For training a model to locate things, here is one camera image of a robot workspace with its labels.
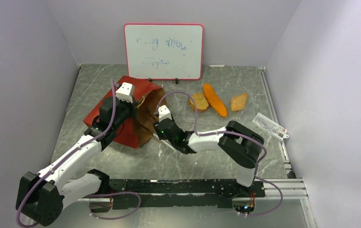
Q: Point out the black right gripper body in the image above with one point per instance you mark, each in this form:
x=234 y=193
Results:
x=161 y=136

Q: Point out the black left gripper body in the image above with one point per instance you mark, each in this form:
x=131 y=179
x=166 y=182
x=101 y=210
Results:
x=127 y=110

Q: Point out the red paper bag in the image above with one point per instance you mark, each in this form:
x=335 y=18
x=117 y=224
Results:
x=139 y=130

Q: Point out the orange fake bread piece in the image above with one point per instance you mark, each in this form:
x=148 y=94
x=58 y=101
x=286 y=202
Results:
x=200 y=101

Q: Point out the orange fake baguette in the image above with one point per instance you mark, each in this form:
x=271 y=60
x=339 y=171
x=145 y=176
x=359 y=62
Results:
x=214 y=100

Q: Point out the orange fake bread slice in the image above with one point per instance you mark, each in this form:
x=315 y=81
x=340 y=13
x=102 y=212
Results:
x=238 y=102

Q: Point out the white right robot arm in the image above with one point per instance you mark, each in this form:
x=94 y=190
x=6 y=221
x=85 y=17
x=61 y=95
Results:
x=241 y=144

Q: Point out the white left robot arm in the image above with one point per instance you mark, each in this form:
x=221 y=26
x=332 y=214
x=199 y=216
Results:
x=42 y=196

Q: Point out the pink framed whiteboard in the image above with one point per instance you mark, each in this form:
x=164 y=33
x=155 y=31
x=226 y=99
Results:
x=164 y=51

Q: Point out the white printed card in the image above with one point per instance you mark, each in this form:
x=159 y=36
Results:
x=271 y=127

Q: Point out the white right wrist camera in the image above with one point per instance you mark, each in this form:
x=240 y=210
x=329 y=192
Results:
x=164 y=113

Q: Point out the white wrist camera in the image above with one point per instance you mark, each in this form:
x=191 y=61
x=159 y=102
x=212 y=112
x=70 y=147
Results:
x=164 y=113
x=126 y=93

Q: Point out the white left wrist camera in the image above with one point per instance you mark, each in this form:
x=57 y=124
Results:
x=126 y=93

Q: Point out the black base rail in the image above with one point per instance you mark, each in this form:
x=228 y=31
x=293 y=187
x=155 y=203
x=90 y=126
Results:
x=129 y=193

